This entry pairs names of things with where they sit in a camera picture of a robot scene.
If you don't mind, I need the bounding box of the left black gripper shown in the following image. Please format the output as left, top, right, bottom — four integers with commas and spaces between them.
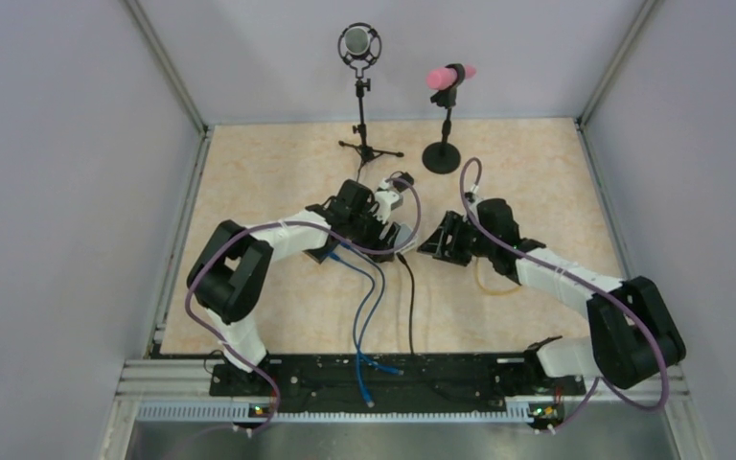
347, 202, 400, 264

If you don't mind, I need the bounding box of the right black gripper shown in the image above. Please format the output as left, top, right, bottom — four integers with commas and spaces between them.
419, 212, 497, 268

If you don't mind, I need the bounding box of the black cable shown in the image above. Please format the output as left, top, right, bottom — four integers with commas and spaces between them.
394, 252, 418, 357

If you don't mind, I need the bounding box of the yellow ethernet cable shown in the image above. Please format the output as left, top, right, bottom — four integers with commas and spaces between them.
474, 257, 523, 297

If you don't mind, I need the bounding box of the white network switch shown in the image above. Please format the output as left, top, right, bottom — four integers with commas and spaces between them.
395, 223, 418, 254

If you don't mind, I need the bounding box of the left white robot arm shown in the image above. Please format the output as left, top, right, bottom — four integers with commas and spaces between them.
185, 173, 417, 397

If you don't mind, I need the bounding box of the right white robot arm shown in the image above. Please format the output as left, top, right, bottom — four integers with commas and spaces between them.
417, 198, 687, 395

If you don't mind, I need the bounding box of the black power adapter upper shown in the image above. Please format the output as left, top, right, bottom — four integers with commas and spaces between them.
394, 172, 415, 188

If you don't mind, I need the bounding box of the black tripod microphone stand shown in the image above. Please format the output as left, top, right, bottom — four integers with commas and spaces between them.
338, 68, 404, 182

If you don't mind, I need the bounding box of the black round-base microphone stand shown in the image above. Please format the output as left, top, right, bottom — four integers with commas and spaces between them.
422, 88, 461, 174

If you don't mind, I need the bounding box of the pink foam microphone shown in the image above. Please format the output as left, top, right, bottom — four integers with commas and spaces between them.
425, 64, 477, 90

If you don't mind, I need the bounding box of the grey studio microphone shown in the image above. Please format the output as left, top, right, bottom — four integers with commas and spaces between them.
337, 22, 382, 72

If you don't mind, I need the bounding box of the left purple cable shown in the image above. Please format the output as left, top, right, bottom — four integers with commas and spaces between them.
183, 178, 423, 436

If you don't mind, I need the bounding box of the purple cable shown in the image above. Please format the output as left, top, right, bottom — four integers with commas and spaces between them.
459, 157, 672, 433
183, 178, 423, 436

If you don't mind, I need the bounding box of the black network switch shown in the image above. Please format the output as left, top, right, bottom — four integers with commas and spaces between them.
304, 241, 340, 265

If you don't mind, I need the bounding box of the blue ethernet cable short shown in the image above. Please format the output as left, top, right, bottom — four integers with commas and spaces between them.
339, 241, 404, 376

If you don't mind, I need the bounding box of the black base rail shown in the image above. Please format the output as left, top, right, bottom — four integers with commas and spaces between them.
209, 353, 586, 414

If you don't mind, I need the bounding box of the blue ethernet cable long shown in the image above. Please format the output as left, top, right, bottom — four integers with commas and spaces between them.
330, 252, 377, 409

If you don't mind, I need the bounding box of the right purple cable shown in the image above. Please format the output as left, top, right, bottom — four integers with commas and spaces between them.
459, 157, 672, 433

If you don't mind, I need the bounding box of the white slotted cable duct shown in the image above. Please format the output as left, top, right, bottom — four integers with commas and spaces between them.
136, 401, 560, 426

